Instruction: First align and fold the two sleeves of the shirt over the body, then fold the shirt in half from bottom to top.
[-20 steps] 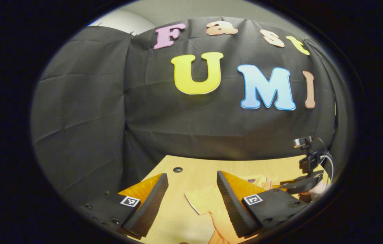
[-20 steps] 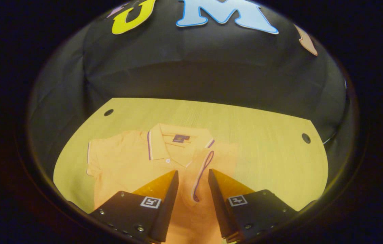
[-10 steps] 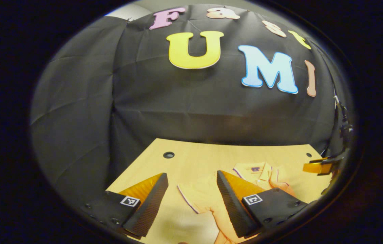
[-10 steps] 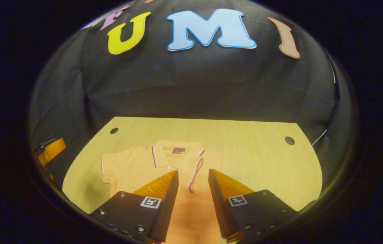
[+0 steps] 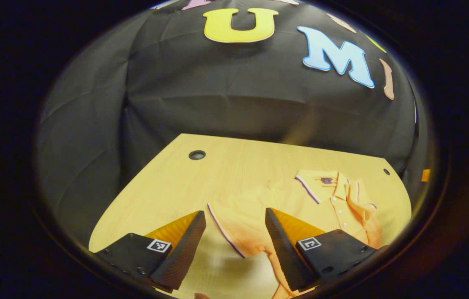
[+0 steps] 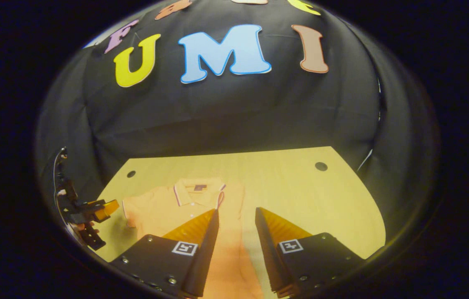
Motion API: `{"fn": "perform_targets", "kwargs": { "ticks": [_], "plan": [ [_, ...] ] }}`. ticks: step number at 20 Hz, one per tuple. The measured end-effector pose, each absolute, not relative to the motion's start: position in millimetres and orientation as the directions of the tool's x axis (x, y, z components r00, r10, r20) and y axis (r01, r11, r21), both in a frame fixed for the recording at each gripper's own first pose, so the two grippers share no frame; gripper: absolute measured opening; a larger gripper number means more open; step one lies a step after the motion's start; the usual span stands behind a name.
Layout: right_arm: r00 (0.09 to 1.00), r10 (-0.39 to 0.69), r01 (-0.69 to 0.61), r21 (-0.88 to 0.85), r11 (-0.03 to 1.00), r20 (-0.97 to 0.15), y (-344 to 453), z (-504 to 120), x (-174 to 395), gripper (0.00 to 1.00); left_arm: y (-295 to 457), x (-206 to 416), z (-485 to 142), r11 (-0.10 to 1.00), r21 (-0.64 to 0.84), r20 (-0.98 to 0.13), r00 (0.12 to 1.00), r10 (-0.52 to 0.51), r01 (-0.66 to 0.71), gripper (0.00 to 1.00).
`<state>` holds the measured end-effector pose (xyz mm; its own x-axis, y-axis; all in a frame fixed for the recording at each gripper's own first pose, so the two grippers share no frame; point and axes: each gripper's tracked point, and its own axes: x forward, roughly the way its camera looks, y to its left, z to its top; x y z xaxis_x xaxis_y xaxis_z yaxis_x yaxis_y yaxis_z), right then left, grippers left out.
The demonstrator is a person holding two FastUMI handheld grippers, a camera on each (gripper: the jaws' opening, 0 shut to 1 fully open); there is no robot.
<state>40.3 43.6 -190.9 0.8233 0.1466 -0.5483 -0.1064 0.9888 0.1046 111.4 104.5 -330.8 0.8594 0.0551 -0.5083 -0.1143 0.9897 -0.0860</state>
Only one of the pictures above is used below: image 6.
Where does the orange T-shirt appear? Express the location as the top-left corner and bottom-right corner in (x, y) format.
(122, 178), (265, 299)

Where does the black backdrop cloth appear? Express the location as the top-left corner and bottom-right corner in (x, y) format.
(35, 0), (440, 250)

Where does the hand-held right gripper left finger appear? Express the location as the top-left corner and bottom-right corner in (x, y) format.
(110, 209), (220, 298)

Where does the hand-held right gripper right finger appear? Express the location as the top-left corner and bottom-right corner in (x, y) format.
(255, 207), (366, 298)

